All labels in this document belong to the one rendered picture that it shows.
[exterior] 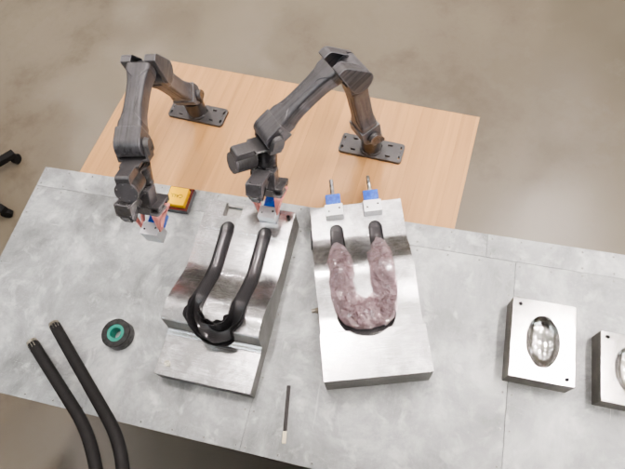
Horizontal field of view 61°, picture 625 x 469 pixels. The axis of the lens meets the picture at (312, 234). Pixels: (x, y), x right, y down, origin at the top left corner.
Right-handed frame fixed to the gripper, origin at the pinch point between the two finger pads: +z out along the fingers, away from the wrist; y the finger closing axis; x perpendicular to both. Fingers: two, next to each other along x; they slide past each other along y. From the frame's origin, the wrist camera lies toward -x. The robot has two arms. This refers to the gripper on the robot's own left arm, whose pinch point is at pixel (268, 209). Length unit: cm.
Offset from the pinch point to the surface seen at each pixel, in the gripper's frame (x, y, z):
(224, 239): -7.2, -10.8, 7.2
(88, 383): -47, -33, 28
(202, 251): -11.5, -15.8, 9.2
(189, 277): -19.8, -16.2, 11.9
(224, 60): 160, -79, 14
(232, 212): 2.0, -11.6, 4.1
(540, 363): -20, 75, 19
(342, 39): 181, -16, 4
